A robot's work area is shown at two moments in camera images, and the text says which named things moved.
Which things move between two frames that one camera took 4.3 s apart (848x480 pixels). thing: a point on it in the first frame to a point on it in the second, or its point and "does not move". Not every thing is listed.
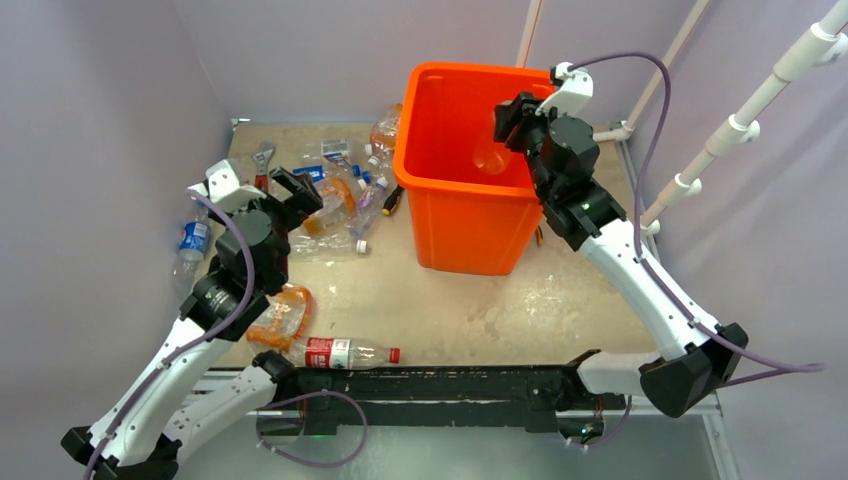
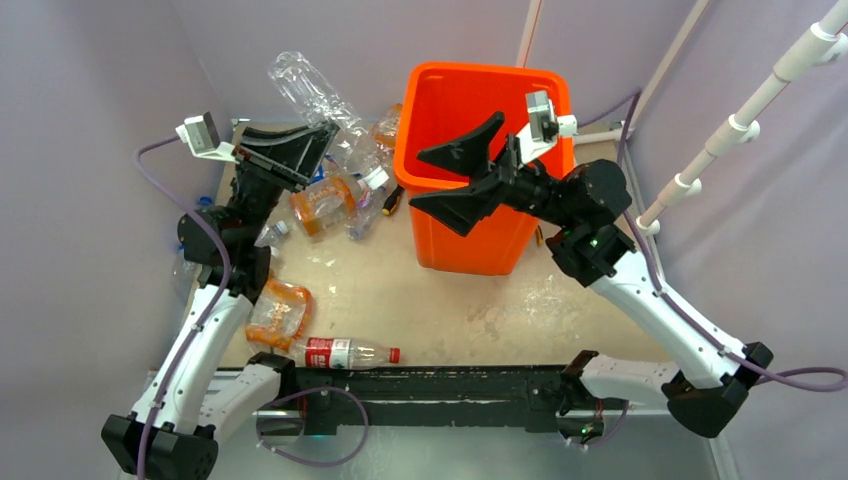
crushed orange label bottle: [284, 319] does not move
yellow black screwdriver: [392, 200] does not move
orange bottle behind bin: [383, 135] does not move
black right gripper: [520, 113] to [470, 154]
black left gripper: [305, 199] to [300, 149]
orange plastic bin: [475, 206] does not move
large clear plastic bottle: [325, 240] to [354, 148]
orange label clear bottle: [339, 205] does not move
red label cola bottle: [340, 354] does not move
